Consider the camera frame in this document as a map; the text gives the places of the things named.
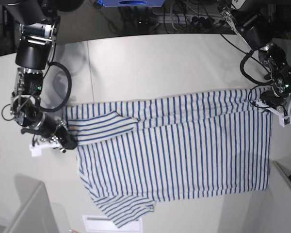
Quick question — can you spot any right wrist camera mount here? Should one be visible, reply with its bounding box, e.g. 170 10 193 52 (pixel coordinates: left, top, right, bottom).
29 135 62 157

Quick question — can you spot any grey left partition panel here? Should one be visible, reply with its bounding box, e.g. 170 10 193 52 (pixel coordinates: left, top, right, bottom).
0 176 59 233

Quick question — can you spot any grey partition panel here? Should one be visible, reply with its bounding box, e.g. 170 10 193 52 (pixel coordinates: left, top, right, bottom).
0 176 59 233
266 162 291 233

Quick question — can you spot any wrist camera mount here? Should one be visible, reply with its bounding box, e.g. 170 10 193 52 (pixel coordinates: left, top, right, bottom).
29 135 62 157
254 94 291 127

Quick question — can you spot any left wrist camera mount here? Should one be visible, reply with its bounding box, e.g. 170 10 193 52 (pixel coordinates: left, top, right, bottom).
254 94 291 127

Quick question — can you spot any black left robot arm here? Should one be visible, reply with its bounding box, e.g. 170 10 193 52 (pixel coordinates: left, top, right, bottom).
218 0 291 109

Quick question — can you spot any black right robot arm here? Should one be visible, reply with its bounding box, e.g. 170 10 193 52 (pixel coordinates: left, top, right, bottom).
2 0 78 152

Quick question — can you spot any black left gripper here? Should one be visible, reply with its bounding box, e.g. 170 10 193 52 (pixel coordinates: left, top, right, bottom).
260 90 290 109

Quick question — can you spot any white power strip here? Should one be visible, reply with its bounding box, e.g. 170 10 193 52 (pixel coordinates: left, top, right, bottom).
157 13 233 26

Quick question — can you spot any black left floor post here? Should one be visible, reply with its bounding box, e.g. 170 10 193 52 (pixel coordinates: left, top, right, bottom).
2 6 16 53

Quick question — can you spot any grey right partition panel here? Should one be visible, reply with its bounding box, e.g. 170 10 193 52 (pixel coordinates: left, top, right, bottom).
266 162 291 233

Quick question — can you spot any white label plate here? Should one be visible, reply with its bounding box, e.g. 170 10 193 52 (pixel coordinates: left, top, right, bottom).
83 216 143 233

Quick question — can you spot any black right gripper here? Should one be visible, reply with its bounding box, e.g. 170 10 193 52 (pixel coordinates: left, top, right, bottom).
21 113 78 153

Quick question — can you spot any blue white striped T-shirt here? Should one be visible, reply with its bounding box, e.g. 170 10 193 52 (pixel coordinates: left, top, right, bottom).
63 89 272 227

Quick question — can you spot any blue box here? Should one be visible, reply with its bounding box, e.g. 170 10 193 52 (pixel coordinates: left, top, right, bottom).
98 0 165 7

